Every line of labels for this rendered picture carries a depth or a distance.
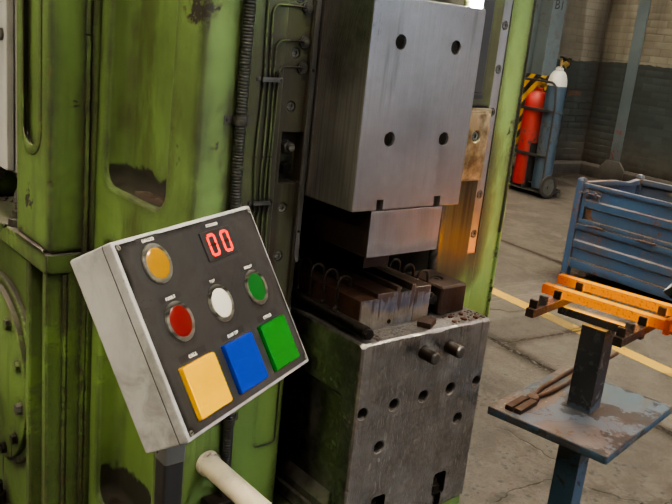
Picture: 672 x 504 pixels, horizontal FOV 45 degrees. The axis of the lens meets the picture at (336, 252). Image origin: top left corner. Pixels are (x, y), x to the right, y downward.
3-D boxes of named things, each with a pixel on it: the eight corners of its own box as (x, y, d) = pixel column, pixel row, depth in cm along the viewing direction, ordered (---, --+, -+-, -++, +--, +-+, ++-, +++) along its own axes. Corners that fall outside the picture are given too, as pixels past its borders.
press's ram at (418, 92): (485, 202, 176) (514, 13, 165) (351, 213, 152) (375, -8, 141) (360, 166, 207) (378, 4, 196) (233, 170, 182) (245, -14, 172)
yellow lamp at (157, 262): (177, 279, 110) (179, 249, 109) (146, 283, 107) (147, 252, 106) (166, 273, 113) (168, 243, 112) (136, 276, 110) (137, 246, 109)
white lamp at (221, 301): (239, 317, 119) (241, 290, 118) (212, 322, 117) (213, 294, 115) (228, 311, 122) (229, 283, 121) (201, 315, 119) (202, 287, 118)
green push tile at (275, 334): (300, 355, 131) (284, 313, 130) (277, 370, 124) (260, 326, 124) (292, 358, 132) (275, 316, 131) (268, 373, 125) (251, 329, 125)
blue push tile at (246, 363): (269, 376, 122) (251, 330, 122) (243, 393, 115) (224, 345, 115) (260, 379, 123) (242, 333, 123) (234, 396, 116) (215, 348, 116)
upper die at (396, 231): (436, 249, 170) (442, 205, 167) (366, 258, 157) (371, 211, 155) (315, 205, 201) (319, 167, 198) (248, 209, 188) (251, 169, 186)
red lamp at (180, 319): (200, 337, 111) (201, 307, 110) (169, 342, 108) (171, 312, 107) (188, 329, 113) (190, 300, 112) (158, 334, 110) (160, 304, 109)
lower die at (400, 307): (427, 318, 174) (432, 280, 172) (357, 332, 161) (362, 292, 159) (310, 264, 205) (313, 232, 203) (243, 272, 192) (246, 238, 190)
